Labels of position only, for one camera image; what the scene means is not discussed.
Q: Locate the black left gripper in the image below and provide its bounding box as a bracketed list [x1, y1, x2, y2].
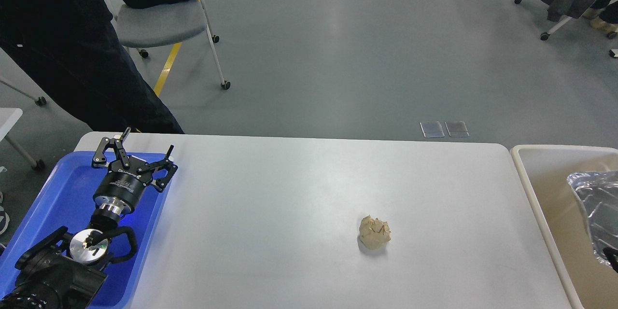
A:
[91, 127, 178, 215]

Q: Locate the aluminium foil tray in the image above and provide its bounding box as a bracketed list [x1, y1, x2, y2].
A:
[567, 170, 618, 267]

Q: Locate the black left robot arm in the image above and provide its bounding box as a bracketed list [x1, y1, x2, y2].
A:
[1, 129, 178, 309]

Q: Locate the beige plastic bin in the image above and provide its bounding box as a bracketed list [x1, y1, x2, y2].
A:
[510, 144, 618, 309]

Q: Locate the blue plastic tray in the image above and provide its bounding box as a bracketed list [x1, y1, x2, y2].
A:
[0, 151, 168, 309]

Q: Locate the white side table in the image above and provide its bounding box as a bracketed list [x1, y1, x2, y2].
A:
[0, 108, 45, 171]

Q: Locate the grey office chair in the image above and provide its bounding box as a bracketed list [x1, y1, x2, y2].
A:
[114, 0, 230, 90]

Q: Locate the person in black clothes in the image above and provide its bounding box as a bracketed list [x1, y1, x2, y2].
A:
[0, 0, 183, 134]

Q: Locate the right clear floor plate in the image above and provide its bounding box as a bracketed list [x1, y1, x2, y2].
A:
[445, 121, 470, 138]

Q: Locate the clear floor plate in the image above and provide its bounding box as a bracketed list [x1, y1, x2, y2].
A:
[445, 121, 470, 138]
[420, 121, 445, 138]

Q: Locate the left clear floor plate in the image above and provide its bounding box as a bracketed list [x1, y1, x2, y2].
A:
[420, 121, 445, 138]

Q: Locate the crumpled beige paper ball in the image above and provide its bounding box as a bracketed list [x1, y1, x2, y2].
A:
[358, 215, 392, 251]

